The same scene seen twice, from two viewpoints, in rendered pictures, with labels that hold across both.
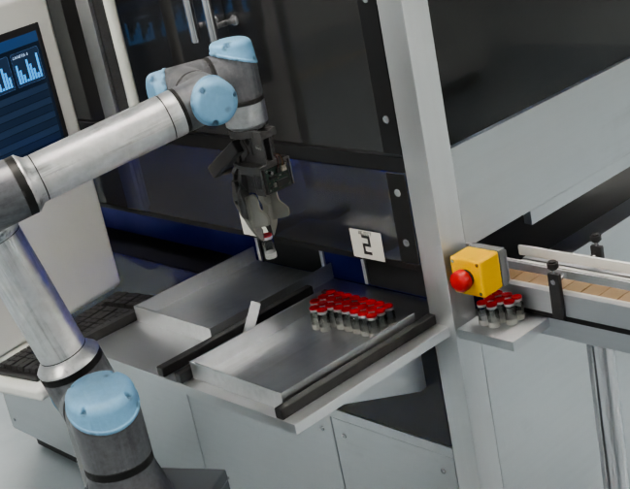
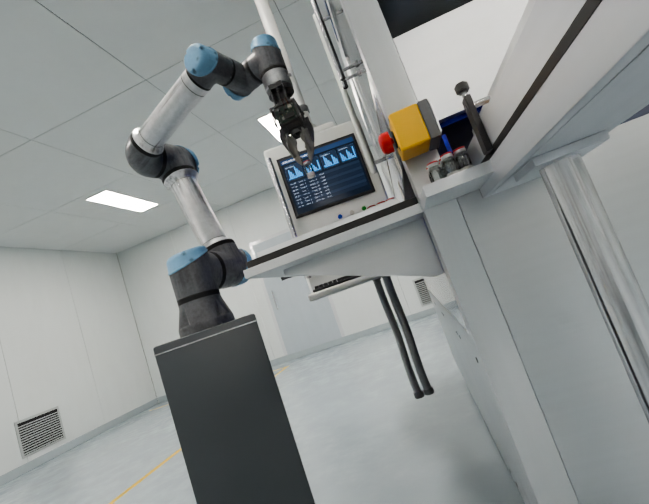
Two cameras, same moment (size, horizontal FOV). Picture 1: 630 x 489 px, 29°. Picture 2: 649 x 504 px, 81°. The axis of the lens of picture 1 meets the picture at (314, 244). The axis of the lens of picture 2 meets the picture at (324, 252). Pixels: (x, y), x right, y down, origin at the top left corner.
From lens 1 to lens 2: 1.92 m
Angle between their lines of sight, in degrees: 57
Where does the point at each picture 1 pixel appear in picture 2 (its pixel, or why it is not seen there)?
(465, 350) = (439, 224)
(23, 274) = (182, 198)
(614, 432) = (617, 306)
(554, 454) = not seen: hidden behind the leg
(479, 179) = (437, 60)
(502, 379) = (508, 260)
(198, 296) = not seen: hidden behind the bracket
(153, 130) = (175, 89)
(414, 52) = not seen: outside the picture
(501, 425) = (515, 312)
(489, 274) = (405, 125)
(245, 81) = (261, 58)
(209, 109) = (189, 62)
